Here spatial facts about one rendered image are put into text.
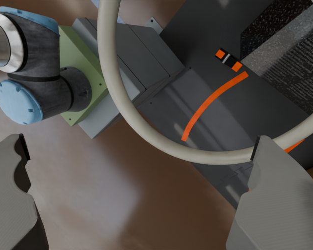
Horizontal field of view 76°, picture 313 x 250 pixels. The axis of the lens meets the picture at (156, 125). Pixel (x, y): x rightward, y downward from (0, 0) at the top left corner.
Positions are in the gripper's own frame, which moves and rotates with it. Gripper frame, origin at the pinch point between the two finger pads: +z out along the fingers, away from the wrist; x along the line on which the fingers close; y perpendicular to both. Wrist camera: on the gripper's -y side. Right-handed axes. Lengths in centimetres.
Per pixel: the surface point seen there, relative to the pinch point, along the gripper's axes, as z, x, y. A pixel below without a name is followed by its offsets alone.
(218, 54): 137, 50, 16
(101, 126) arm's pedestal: 76, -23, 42
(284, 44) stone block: 62, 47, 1
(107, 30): 23.7, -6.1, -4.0
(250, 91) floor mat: 127, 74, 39
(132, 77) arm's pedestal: 75, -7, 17
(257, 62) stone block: 73, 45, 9
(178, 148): 24.2, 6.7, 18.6
